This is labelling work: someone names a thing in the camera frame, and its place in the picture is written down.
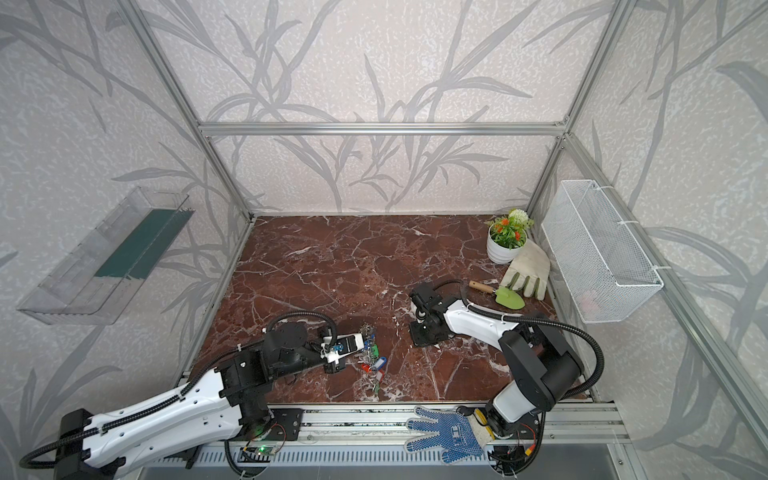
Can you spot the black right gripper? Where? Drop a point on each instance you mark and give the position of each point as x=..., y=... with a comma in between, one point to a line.
x=425, y=330

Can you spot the steel key ring disc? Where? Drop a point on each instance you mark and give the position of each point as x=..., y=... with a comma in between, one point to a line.
x=371, y=361

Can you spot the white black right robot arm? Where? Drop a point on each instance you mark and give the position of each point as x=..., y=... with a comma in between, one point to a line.
x=549, y=361

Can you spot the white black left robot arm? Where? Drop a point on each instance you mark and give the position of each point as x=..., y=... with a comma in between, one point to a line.
x=225, y=401

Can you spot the green garden trowel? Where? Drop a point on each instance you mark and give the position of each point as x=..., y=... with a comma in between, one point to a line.
x=503, y=296

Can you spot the green circuit board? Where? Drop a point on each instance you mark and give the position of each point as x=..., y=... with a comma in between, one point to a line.
x=259, y=453

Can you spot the blue dotted work glove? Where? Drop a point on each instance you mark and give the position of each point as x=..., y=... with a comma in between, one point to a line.
x=455, y=436

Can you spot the white potted flower plant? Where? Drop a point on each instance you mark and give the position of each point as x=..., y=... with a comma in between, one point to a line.
x=507, y=235

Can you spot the beige work glove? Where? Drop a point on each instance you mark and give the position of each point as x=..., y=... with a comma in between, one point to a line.
x=528, y=272

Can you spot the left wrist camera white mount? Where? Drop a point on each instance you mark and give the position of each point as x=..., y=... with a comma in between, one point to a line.
x=354, y=342

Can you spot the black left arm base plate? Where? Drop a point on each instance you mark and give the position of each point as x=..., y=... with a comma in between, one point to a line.
x=285, y=425

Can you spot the white wire mesh basket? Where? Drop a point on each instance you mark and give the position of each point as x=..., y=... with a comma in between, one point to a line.
x=606, y=271

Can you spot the clear plastic wall tray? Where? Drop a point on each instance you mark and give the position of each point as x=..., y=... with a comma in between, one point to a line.
x=94, y=283

